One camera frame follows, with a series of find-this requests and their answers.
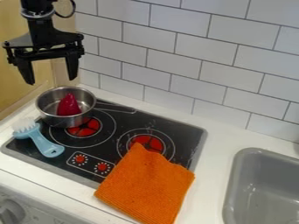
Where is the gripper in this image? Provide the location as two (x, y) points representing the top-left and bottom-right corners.
(1, 11), (87, 86)

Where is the red toy pepper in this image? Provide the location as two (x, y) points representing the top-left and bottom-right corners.
(56, 92), (83, 116)

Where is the toy stove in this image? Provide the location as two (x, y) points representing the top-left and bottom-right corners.
(0, 99), (210, 190)

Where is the orange cloth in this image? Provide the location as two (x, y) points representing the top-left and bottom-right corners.
(93, 142), (197, 224)

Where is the blue dish brush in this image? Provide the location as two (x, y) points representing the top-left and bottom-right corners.
(10, 116), (66, 158)

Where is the silver pot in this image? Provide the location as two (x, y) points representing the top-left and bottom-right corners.
(33, 85), (138, 130)

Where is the toy sink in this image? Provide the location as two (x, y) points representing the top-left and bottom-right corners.
(221, 147), (299, 224)

